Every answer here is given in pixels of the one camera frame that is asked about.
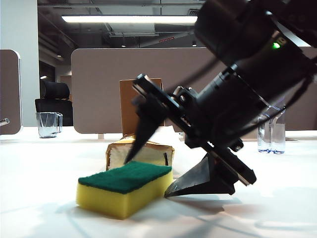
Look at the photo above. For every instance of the black office chair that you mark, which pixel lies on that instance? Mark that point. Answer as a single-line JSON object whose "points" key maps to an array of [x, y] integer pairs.
{"points": [[54, 91]]}

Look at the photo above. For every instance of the white tissue sheet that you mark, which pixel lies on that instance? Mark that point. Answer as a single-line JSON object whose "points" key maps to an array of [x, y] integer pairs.
{"points": [[168, 132]]}

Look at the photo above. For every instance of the brown cardboard box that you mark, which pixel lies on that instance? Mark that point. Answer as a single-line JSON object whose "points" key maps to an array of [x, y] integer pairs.
{"points": [[127, 109]]}

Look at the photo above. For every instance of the yellow sponge with green pad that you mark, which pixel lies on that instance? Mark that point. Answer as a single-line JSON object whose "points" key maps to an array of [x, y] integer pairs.
{"points": [[123, 188]]}

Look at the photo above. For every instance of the wide brown desk divider panel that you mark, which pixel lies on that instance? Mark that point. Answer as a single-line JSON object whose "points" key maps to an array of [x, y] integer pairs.
{"points": [[99, 86]]}

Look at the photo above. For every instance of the clear plastic water bottle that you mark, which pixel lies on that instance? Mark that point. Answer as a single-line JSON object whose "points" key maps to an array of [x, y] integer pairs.
{"points": [[275, 134]]}

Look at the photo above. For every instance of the clear glass mug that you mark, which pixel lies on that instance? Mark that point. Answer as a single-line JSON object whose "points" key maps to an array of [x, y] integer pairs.
{"points": [[48, 124]]}

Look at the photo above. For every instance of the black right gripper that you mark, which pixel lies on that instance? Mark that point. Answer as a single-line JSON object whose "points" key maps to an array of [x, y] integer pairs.
{"points": [[218, 116]]}

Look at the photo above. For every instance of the long ceiling light strip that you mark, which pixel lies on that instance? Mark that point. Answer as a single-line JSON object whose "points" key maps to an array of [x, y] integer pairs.
{"points": [[128, 19]]}

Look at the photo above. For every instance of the gold wrapped tissue pack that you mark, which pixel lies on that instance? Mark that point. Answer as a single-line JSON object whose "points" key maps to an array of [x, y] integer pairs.
{"points": [[153, 153]]}

